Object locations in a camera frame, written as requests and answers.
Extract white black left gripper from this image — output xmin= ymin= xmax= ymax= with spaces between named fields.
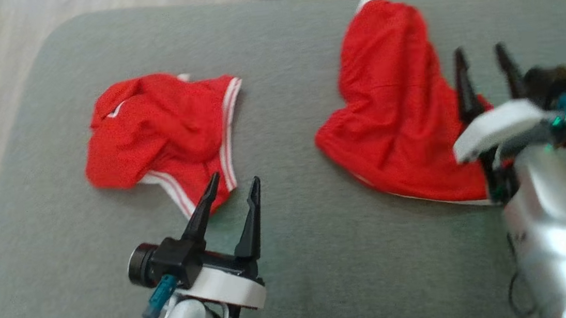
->
xmin=163 ymin=168 xmax=273 ymax=318

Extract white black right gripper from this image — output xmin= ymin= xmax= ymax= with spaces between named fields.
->
xmin=443 ymin=38 xmax=566 ymax=205

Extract red shorts with white band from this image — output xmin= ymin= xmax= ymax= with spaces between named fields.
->
xmin=302 ymin=0 xmax=503 ymax=222

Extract red white basketball jersey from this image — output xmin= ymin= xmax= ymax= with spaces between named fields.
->
xmin=77 ymin=66 xmax=255 ymax=230

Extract large grey sofa chaise cushion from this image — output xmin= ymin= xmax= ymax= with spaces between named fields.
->
xmin=0 ymin=0 xmax=566 ymax=318

